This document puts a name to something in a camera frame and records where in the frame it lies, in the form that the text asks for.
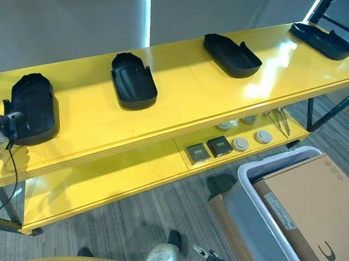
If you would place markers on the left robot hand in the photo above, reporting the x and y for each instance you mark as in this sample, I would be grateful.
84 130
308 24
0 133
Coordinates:
8 122

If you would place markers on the black sole-shaped part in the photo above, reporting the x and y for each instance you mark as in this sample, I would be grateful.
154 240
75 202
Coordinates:
135 83
323 40
35 108
230 55

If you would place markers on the grey plastic box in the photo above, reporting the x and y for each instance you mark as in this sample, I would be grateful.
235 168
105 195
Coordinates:
257 209

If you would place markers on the brown printed cardboard box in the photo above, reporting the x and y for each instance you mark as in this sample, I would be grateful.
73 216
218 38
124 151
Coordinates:
319 216

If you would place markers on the dark square box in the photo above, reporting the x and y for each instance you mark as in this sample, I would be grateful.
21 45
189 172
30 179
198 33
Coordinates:
219 146
197 153

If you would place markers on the yellow shelf board with items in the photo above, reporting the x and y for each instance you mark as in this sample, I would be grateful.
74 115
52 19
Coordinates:
131 176

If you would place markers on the dark robot foot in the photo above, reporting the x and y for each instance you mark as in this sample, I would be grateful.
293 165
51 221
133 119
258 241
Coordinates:
175 238
85 252

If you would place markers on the silver robot leg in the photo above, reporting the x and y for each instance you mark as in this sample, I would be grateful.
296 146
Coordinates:
163 260

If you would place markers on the dark object on floor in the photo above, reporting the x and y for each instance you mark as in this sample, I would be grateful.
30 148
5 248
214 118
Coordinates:
220 186

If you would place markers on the metal hand tools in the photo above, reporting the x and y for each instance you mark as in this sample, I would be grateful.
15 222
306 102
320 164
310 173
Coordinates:
281 120

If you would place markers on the black metal shelf frame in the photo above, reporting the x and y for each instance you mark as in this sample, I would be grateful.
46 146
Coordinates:
329 101

